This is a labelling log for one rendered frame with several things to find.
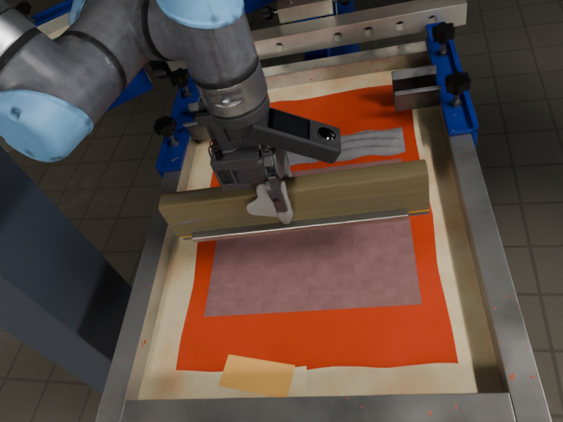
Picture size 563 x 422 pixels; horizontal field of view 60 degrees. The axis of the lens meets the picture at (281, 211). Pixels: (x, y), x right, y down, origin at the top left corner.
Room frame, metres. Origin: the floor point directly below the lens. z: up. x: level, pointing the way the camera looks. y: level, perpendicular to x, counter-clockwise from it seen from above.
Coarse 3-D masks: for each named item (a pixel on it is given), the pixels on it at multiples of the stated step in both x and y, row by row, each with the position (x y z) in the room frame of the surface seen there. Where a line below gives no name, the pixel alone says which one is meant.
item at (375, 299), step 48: (336, 96) 0.83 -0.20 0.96; (384, 96) 0.78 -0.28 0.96; (336, 240) 0.47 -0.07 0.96; (384, 240) 0.44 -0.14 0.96; (432, 240) 0.41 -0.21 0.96; (336, 288) 0.39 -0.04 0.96; (384, 288) 0.36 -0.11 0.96; (432, 288) 0.33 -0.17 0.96; (336, 336) 0.31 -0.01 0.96; (384, 336) 0.29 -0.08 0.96; (432, 336) 0.26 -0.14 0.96
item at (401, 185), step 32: (416, 160) 0.42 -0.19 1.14; (192, 192) 0.51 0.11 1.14; (224, 192) 0.49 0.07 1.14; (288, 192) 0.45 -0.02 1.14; (320, 192) 0.43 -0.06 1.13; (352, 192) 0.42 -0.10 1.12; (384, 192) 0.41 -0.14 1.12; (416, 192) 0.39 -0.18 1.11; (192, 224) 0.50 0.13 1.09; (224, 224) 0.48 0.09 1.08; (256, 224) 0.47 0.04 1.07
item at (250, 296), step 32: (224, 256) 0.52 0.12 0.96; (256, 256) 0.50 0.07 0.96; (288, 256) 0.48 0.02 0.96; (224, 288) 0.46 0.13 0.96; (256, 288) 0.44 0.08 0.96; (288, 288) 0.42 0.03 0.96; (192, 320) 0.42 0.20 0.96; (224, 320) 0.40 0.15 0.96; (256, 320) 0.38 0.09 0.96; (288, 320) 0.37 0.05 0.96; (192, 352) 0.37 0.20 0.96; (224, 352) 0.35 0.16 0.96; (256, 352) 0.33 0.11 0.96; (288, 352) 0.32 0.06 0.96
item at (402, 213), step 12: (336, 216) 0.43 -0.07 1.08; (348, 216) 0.42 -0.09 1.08; (360, 216) 0.41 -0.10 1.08; (372, 216) 0.40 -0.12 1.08; (384, 216) 0.40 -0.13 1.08; (396, 216) 0.39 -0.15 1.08; (228, 228) 0.48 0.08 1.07; (240, 228) 0.47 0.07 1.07; (252, 228) 0.46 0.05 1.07; (264, 228) 0.45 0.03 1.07; (276, 228) 0.45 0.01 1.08; (288, 228) 0.44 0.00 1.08; (300, 228) 0.43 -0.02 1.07; (312, 228) 0.43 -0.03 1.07; (324, 228) 0.42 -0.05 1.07; (204, 240) 0.48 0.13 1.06
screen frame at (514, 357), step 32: (288, 64) 0.96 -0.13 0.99; (320, 64) 0.91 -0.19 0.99; (352, 64) 0.88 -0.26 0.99; (384, 64) 0.86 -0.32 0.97; (416, 64) 0.84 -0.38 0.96; (192, 160) 0.79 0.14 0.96; (160, 192) 0.70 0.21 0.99; (480, 192) 0.44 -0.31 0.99; (160, 224) 0.62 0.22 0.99; (480, 224) 0.39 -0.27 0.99; (160, 256) 0.55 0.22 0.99; (480, 256) 0.34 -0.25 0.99; (160, 288) 0.50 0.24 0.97; (480, 288) 0.30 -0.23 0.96; (512, 288) 0.27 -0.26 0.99; (128, 320) 0.44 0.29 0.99; (512, 320) 0.23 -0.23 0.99; (128, 352) 0.39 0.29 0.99; (512, 352) 0.20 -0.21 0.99; (128, 384) 0.34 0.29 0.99; (512, 384) 0.16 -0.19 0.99; (96, 416) 0.31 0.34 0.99; (128, 416) 0.29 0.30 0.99; (160, 416) 0.28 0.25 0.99; (192, 416) 0.26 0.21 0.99; (224, 416) 0.25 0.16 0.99; (256, 416) 0.23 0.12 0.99; (288, 416) 0.22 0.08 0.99; (320, 416) 0.20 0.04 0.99; (352, 416) 0.19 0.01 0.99; (384, 416) 0.18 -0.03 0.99; (416, 416) 0.16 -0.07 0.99; (448, 416) 0.15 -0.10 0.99; (480, 416) 0.14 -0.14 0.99; (512, 416) 0.13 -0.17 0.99; (544, 416) 0.12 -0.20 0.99
